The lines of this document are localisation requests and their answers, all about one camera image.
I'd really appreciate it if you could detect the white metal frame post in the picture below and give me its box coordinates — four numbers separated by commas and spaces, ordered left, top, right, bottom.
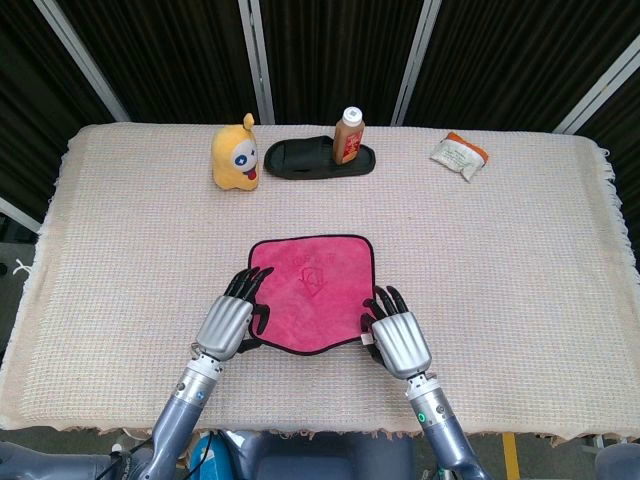
33, 0, 132, 124
0, 196, 42, 235
552, 39, 640, 135
390, 0, 443, 127
237, 0, 276, 126

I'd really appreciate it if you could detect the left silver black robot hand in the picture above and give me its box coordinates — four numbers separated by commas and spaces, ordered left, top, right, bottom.
194, 266, 275, 362

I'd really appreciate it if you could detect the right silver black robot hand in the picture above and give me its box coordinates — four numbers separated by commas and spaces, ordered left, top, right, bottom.
359, 284, 433, 381

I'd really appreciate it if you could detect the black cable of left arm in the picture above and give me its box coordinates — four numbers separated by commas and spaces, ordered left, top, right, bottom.
97, 438, 154, 480

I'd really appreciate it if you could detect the pink cloth with black trim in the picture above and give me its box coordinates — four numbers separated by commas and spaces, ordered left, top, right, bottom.
247, 233, 377, 356

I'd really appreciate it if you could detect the blue plastic object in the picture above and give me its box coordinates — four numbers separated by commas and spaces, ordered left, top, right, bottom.
188, 432, 226, 480

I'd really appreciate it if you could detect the blue-grey robot torso base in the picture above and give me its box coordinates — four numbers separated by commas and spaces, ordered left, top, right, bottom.
219, 429, 416, 480

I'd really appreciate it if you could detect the beige woven tablecloth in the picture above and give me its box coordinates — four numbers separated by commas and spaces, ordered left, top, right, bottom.
0, 122, 624, 441

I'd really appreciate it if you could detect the black rubber slipper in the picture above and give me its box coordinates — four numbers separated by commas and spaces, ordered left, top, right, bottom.
263, 135, 378, 179

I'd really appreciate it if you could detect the brown drink bottle red label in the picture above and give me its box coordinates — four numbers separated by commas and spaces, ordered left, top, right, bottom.
332, 105, 365, 166

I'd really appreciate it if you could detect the yellow plush monster toy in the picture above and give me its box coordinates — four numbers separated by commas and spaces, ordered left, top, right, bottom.
210, 112, 261, 192

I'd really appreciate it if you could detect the white and orange snack packet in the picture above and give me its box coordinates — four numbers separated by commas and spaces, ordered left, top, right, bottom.
429, 131, 491, 183

